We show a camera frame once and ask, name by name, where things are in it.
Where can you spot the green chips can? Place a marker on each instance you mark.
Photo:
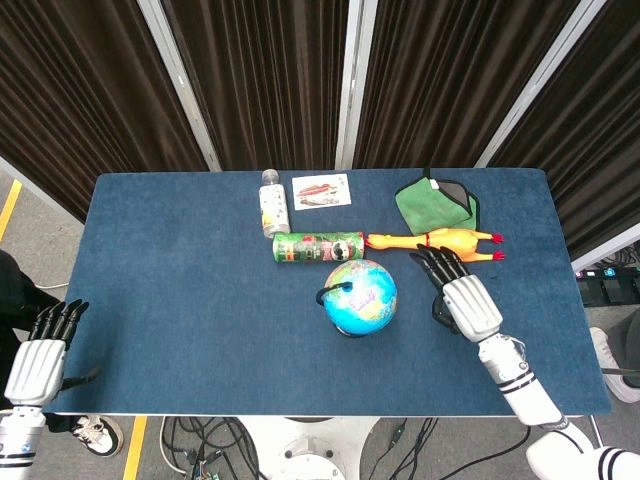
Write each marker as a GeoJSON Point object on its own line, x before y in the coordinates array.
{"type": "Point", "coordinates": [317, 246]}

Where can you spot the clear plastic bottle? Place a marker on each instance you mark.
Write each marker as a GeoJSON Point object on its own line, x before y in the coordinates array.
{"type": "Point", "coordinates": [273, 205]}

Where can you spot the person leg grey trousers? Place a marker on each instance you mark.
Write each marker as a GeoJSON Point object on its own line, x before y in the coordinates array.
{"type": "Point", "coordinates": [630, 345]}

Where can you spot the small blue desk globe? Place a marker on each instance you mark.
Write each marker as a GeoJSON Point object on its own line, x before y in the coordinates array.
{"type": "Point", "coordinates": [361, 297]}

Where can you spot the black and white sneaker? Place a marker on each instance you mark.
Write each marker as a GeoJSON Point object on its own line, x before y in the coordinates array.
{"type": "Point", "coordinates": [97, 434]}

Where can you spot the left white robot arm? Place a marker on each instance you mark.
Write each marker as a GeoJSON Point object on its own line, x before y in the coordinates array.
{"type": "Point", "coordinates": [17, 442]}

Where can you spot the white shoe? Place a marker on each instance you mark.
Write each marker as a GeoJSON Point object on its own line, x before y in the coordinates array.
{"type": "Point", "coordinates": [612, 365]}

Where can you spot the yellow rubber chicken toy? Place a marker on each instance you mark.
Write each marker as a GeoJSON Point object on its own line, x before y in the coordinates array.
{"type": "Point", "coordinates": [470, 245]}

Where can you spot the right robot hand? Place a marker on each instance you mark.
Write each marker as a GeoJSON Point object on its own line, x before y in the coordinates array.
{"type": "Point", "coordinates": [462, 295]}

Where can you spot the blue table mat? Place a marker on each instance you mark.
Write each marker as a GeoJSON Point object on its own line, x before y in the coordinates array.
{"type": "Point", "coordinates": [200, 300]}

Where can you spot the green folded cloth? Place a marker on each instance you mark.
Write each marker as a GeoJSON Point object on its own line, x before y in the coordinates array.
{"type": "Point", "coordinates": [432, 207]}

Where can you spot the dark brown curtain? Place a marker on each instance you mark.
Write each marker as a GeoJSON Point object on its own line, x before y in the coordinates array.
{"type": "Point", "coordinates": [265, 75]}

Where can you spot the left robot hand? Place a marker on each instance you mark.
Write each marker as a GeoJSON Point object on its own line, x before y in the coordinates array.
{"type": "Point", "coordinates": [37, 365]}

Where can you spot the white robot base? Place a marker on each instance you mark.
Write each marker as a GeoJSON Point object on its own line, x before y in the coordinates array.
{"type": "Point", "coordinates": [307, 447]}

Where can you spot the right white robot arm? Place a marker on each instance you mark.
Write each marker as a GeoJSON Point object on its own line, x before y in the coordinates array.
{"type": "Point", "coordinates": [535, 395]}

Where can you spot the white partition frame post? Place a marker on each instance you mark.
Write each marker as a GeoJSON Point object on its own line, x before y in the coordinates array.
{"type": "Point", "coordinates": [352, 82]}
{"type": "Point", "coordinates": [180, 82]}
{"type": "Point", "coordinates": [532, 82]}

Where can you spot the white picture card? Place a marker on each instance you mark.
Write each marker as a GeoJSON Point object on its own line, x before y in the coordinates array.
{"type": "Point", "coordinates": [321, 192]}

